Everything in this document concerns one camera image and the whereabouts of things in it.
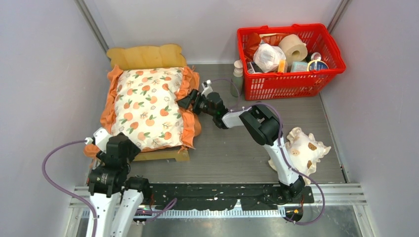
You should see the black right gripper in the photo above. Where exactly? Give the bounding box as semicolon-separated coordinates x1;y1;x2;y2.
175;89;216;117

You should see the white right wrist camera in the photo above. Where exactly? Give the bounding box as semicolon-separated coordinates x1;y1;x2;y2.
201;80;213;97

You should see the wooden pet bed frame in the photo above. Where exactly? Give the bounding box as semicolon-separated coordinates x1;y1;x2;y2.
106;44;190;162

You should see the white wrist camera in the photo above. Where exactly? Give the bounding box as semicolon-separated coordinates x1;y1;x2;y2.
201;80;213;97
84;128;111;154

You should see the orange red crumpled bag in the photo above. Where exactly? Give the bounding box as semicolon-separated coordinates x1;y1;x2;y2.
244;33;289;62

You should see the cream frilled small pillow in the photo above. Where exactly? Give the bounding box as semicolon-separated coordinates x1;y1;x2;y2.
263;127;331;186

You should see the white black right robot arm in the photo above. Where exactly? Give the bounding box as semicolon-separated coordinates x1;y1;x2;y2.
177;89;305;203

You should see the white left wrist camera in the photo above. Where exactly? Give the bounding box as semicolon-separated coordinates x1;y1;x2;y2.
84;128;111;154

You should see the light teal small box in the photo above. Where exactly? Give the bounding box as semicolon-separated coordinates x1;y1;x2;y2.
290;62;308;73

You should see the beige toilet paper roll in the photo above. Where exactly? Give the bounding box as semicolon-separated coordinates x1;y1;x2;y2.
279;34;308;64

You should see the small silver can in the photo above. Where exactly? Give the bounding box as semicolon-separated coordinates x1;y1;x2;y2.
309;52;322;61

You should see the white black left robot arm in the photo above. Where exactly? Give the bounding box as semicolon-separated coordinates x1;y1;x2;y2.
86;128;152;237

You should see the white plastic wrapped packet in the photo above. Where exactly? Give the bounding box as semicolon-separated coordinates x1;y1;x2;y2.
253;43;286;73

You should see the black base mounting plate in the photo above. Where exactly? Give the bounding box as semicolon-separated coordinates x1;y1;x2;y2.
142;183;314;211

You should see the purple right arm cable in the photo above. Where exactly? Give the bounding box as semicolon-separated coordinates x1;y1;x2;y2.
209;78;326;226

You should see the round blue lidded tin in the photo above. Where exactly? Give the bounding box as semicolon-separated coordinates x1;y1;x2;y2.
307;60;329;72

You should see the red plastic shopping basket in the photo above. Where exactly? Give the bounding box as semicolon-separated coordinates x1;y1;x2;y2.
237;23;346;100

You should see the green pump lotion bottle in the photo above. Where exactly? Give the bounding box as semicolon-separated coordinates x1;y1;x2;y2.
230;60;244;97

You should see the slotted aluminium rail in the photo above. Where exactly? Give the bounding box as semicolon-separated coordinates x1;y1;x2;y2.
69;183;367;219

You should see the orange fruit print cushion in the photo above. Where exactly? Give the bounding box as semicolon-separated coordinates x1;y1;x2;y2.
100;66;202;152

